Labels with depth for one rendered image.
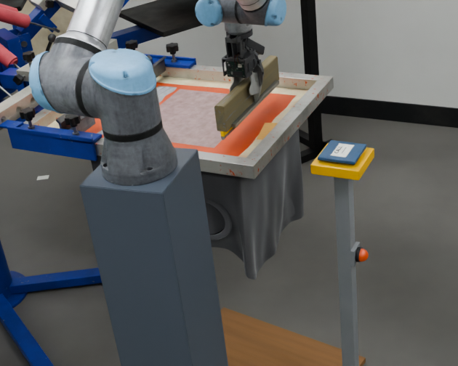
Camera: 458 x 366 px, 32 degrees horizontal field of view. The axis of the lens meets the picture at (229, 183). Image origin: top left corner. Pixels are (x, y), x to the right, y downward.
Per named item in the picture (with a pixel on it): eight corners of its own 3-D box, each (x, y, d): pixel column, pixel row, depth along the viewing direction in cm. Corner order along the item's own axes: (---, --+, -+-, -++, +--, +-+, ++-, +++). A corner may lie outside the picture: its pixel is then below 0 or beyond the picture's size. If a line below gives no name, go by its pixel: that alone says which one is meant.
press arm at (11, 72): (54, 85, 258) (51, 71, 255) (43, 92, 253) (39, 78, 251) (13, 80, 265) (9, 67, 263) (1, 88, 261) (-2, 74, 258)
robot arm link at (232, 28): (230, 9, 212) (258, 11, 209) (232, 25, 215) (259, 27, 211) (218, 18, 207) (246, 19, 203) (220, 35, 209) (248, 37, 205)
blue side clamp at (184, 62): (198, 77, 264) (195, 57, 261) (191, 83, 260) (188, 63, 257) (123, 70, 277) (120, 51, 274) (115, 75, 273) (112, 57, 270)
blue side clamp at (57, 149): (105, 152, 222) (101, 131, 219) (95, 161, 218) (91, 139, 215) (22, 140, 235) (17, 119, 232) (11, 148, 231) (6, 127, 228)
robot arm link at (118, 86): (139, 139, 145) (126, 71, 138) (82, 130, 151) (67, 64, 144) (174, 112, 154) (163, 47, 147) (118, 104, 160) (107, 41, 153)
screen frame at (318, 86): (334, 87, 242) (333, 76, 240) (254, 179, 198) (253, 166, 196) (121, 68, 276) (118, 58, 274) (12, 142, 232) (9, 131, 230)
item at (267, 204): (307, 213, 262) (299, 94, 241) (250, 293, 228) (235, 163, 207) (299, 211, 263) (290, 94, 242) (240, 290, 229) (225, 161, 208)
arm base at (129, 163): (158, 189, 148) (150, 141, 143) (89, 182, 153) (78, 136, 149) (188, 151, 160) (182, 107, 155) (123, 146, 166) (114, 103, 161)
